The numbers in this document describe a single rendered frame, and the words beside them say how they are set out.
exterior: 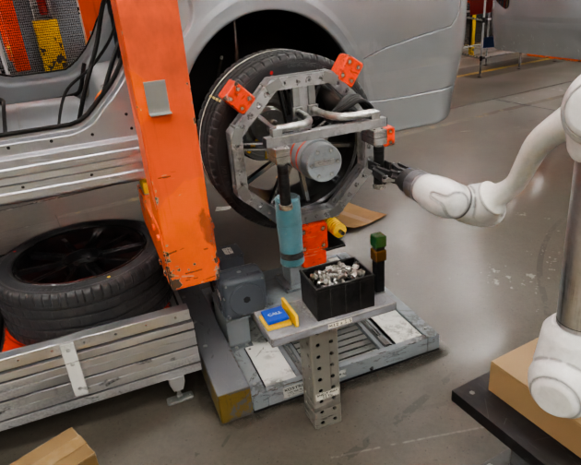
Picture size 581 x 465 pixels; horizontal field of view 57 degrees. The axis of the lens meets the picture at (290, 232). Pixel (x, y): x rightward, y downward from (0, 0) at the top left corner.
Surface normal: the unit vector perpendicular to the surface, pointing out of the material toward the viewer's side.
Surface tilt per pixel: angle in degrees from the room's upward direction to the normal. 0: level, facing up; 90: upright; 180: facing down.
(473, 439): 0
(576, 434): 90
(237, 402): 90
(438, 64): 90
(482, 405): 0
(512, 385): 90
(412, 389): 0
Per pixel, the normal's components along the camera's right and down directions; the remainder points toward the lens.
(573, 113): -0.66, 0.26
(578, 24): -0.87, 0.29
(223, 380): -0.07, -0.90
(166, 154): 0.37, 0.37
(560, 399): -0.69, 0.45
